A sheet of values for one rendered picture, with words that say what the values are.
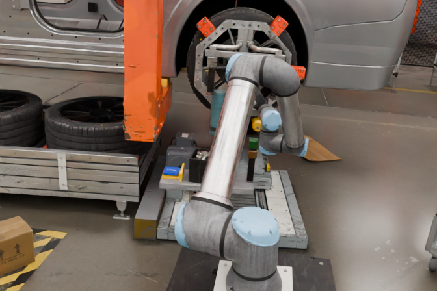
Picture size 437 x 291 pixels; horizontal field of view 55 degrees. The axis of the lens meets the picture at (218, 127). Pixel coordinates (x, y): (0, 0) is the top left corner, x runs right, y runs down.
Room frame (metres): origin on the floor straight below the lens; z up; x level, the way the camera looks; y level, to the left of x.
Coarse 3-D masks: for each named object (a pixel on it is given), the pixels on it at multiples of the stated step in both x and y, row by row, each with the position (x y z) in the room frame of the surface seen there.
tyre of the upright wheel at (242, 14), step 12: (228, 12) 2.46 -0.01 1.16; (240, 12) 2.46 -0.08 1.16; (252, 12) 2.46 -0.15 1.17; (264, 12) 2.61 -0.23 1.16; (216, 24) 2.45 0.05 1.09; (204, 36) 2.45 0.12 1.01; (288, 36) 2.46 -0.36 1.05; (192, 48) 2.46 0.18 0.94; (288, 48) 2.46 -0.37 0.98; (192, 60) 2.45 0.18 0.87; (192, 72) 2.45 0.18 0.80; (192, 84) 2.46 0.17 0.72
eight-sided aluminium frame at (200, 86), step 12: (228, 24) 2.37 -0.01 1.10; (240, 24) 2.37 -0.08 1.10; (252, 24) 2.37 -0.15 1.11; (264, 24) 2.37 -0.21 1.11; (216, 36) 2.37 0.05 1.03; (276, 36) 2.37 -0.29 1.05; (204, 48) 2.37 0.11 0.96; (288, 60) 2.38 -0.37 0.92; (204, 84) 2.42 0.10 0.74; (204, 96) 2.37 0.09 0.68
